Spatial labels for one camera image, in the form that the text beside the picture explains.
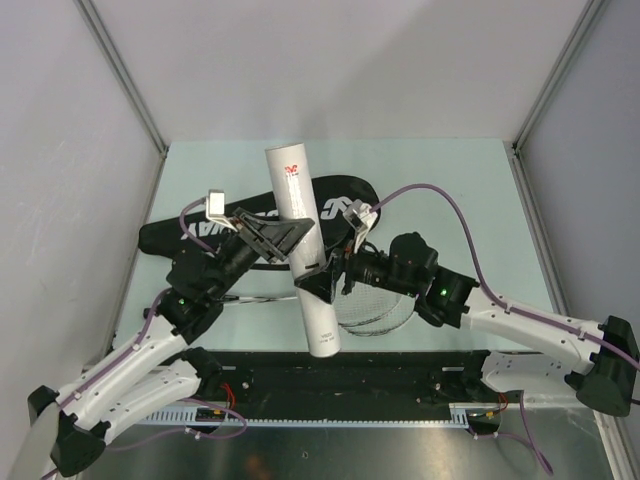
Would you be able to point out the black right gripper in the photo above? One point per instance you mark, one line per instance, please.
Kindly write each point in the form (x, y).
(322, 281)

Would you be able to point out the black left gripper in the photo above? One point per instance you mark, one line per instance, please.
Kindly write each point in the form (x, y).
(273, 238)

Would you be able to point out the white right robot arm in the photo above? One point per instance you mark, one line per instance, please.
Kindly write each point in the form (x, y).
(599, 360)

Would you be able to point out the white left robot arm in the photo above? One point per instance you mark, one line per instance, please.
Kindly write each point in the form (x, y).
(160, 363)

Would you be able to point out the black white badminton racket lower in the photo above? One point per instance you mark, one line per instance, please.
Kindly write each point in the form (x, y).
(366, 312)

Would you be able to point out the black Crossway racket bag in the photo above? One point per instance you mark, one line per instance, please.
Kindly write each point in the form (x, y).
(333, 194)

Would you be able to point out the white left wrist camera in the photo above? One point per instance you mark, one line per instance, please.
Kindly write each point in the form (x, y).
(215, 206)

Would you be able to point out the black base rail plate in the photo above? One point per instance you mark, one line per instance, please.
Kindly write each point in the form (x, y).
(366, 378)

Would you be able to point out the white slotted cable duct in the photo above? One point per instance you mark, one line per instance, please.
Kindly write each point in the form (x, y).
(338, 413)

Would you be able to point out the left aluminium frame post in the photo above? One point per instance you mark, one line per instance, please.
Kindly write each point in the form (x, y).
(115, 61)

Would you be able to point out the aluminium frame post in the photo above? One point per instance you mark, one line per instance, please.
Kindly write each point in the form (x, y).
(576, 41)
(115, 61)

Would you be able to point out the aluminium frame rail right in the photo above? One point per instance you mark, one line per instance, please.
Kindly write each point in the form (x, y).
(555, 220)

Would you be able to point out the right aluminium frame post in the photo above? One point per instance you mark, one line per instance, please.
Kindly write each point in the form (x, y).
(576, 41)

